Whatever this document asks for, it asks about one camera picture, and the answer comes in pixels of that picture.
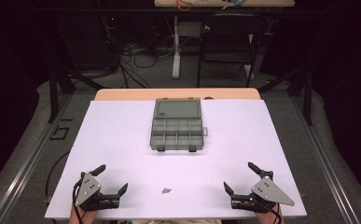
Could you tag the blue and white desk clutter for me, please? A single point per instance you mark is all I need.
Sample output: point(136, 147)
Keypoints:
point(234, 2)

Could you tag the grey compartment organiser box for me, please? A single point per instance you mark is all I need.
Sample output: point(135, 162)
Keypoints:
point(176, 127)

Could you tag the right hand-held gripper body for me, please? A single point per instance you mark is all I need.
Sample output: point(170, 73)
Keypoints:
point(270, 192)

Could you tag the aluminium floor rail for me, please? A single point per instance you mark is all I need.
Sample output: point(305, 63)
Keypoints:
point(324, 161)
point(29, 161)

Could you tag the white board sheet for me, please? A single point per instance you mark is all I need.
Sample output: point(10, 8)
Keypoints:
point(122, 146)

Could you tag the person's right hand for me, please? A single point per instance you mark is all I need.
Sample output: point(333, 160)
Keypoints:
point(271, 217)

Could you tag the background desk with white legs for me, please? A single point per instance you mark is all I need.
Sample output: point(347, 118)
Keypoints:
point(176, 56)

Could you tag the black frame strut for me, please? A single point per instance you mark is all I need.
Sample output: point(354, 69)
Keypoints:
point(57, 90)
point(307, 93)

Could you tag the black folding chair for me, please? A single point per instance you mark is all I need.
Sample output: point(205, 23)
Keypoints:
point(231, 43)

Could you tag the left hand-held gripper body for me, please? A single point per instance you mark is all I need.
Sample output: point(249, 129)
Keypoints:
point(88, 189)

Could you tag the small grey screw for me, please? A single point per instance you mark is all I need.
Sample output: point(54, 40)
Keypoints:
point(166, 190)

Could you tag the person's left hand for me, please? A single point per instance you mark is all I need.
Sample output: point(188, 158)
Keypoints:
point(80, 217)

